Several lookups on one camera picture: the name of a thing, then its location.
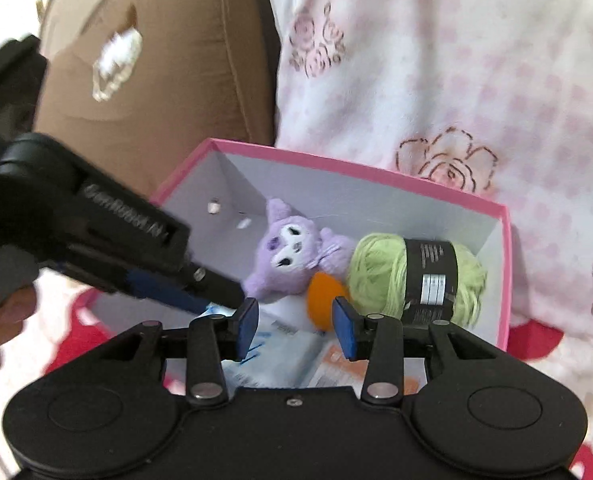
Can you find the person's left hand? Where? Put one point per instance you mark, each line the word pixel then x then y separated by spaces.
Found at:
pixel 1 322

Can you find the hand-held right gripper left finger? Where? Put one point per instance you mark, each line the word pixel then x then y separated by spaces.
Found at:
pixel 247 330

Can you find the blue and white packet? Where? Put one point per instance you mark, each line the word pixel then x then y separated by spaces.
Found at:
pixel 286 355

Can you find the orange and white packet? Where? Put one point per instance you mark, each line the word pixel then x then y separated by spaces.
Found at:
pixel 336 365

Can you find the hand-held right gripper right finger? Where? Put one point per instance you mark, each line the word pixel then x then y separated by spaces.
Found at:
pixel 344 330

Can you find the pink and red printed blanket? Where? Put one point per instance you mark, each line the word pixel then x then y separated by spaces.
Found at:
pixel 531 342

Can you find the pink cardboard box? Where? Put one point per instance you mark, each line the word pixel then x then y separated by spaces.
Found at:
pixel 376 195

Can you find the green yarn ball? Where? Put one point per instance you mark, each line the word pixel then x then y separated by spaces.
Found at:
pixel 376 270

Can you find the orange ball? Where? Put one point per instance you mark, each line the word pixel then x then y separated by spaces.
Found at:
pixel 324 300

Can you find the purple plush toy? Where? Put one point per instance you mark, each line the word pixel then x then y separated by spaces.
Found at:
pixel 286 245

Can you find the brown cushion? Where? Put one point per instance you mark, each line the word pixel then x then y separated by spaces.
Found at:
pixel 176 85

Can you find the pink checked floral blanket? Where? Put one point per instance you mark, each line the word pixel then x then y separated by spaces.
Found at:
pixel 476 60

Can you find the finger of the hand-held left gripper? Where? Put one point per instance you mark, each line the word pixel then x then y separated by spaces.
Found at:
pixel 216 287
pixel 161 285

